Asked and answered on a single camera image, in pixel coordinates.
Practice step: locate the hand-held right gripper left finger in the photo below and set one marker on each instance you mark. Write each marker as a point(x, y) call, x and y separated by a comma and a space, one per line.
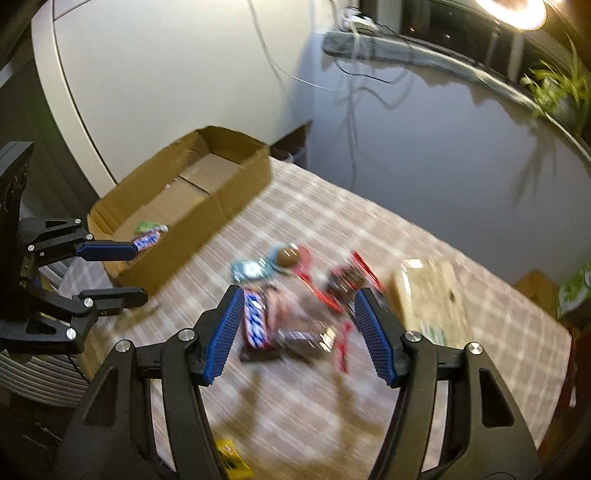
point(226, 334)

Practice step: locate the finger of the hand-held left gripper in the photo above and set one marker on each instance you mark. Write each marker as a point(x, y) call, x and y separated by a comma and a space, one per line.
point(108, 251)
point(113, 300)

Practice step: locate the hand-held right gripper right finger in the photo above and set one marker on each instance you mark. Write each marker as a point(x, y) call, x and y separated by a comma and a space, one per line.
point(376, 341)

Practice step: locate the brown blue-white chocolate bar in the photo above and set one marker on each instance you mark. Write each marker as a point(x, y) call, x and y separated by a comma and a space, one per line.
point(148, 241)
point(256, 323)

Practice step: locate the thin red snack stick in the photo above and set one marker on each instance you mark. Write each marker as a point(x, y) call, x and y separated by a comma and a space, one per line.
point(344, 348)

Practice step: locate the pink white bar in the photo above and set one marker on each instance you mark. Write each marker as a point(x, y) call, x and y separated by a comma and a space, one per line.
point(279, 309)

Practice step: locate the teal white snack packet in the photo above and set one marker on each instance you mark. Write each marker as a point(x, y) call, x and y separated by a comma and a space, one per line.
point(247, 271)

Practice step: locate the clear cookie packet red edges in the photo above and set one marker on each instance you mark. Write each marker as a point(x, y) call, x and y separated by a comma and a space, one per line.
point(348, 279)

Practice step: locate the sandwich pack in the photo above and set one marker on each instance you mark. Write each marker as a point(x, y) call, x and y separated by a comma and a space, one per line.
point(427, 295)

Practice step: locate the clear dark brownie packet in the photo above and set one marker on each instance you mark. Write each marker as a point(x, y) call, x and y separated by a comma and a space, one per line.
point(304, 339)

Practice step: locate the red snack packet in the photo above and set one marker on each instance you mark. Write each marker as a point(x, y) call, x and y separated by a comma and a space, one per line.
point(314, 286)

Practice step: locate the round brown snack teal wrapper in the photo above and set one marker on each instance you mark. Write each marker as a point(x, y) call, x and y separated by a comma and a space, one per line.
point(286, 256)

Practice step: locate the yellow snack packet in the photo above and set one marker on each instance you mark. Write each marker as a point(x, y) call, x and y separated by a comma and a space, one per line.
point(233, 459)

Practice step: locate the green snack packet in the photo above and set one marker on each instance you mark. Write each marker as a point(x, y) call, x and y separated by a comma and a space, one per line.
point(150, 226)

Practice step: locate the plaid tablecloth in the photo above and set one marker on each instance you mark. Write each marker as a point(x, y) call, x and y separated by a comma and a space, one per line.
point(323, 415)

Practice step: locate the grey striped cloth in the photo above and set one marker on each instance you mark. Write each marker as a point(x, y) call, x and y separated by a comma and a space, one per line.
point(41, 374)

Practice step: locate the small brown cardboard box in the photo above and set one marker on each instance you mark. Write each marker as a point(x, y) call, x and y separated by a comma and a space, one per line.
point(535, 290)

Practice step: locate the green white box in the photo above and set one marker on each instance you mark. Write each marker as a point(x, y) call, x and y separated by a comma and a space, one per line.
point(575, 290)

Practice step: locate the grey windowsill cloth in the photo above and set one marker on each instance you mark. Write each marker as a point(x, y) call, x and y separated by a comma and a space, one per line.
point(392, 46)

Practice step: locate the green potted plant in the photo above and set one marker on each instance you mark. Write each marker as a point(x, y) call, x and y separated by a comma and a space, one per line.
point(556, 87)

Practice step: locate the dark window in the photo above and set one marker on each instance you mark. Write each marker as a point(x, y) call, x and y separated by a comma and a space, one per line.
point(461, 32)

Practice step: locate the white power strip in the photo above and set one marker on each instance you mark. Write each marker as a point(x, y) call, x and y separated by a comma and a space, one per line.
point(358, 19)

